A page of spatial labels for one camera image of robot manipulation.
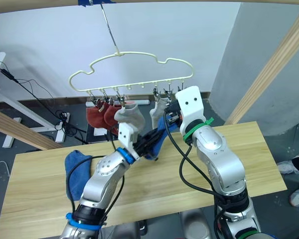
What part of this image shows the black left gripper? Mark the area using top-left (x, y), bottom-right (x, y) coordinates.
top-left (133, 130), bottom-right (164, 158)

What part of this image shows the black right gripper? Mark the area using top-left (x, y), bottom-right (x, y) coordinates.
top-left (164, 97), bottom-right (184, 125)

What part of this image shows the blue sock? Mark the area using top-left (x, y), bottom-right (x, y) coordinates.
top-left (139, 117), bottom-right (178, 162)
top-left (64, 149), bottom-right (93, 201)

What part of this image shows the cream plastic clip hanger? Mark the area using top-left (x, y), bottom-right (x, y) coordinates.
top-left (69, 51), bottom-right (194, 94)

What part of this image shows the metal hanger hook rod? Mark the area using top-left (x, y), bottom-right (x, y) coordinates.
top-left (99, 2), bottom-right (121, 55)

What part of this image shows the grey ankle sock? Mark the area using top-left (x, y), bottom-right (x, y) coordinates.
top-left (149, 97), bottom-right (169, 130)
top-left (114, 103), bottom-right (146, 132)

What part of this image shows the blue wrist band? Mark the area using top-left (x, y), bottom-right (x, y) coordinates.
top-left (115, 146), bottom-right (135, 165)

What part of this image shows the red ankle sock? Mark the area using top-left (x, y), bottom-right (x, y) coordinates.
top-left (104, 104), bottom-right (122, 130)
top-left (86, 103), bottom-right (110, 129)

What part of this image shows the white power strip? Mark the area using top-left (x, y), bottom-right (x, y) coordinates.
top-left (55, 112), bottom-right (70, 130)

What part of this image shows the dark grey rounded shape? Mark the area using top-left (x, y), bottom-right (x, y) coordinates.
top-left (180, 208), bottom-right (213, 239)

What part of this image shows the white desk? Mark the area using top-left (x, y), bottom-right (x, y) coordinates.
top-left (0, 52), bottom-right (70, 149)

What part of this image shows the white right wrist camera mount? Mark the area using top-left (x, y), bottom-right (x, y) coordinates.
top-left (175, 86), bottom-right (206, 123)

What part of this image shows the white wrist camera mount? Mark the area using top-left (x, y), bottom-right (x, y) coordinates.
top-left (118, 122), bottom-right (141, 161)
top-left (175, 86), bottom-right (206, 123)

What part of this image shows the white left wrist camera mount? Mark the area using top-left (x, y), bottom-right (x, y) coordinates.
top-left (118, 122), bottom-right (141, 161)

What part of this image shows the green cable tie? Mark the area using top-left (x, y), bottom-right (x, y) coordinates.
top-left (183, 118), bottom-right (214, 145)

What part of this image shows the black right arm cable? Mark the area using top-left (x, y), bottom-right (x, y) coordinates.
top-left (163, 111), bottom-right (226, 239)

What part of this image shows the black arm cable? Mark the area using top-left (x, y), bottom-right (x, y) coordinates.
top-left (163, 111), bottom-right (226, 239)
top-left (68, 124), bottom-right (127, 228)

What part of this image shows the black floor cable bundle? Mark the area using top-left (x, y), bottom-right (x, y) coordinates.
top-left (59, 111), bottom-right (91, 145)

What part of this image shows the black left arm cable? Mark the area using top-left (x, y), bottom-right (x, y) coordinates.
top-left (68, 124), bottom-right (127, 228)

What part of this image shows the light wooden frame beam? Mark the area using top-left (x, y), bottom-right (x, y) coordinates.
top-left (0, 106), bottom-right (60, 150)
top-left (223, 6), bottom-right (299, 125)

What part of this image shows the blue cable tie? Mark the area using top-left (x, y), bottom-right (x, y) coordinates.
top-left (65, 212), bottom-right (102, 232)

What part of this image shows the black power cable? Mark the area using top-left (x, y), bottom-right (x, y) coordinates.
top-left (0, 68), bottom-right (62, 118)

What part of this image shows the white floor cable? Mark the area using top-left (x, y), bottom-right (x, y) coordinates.
top-left (0, 160), bottom-right (11, 178)

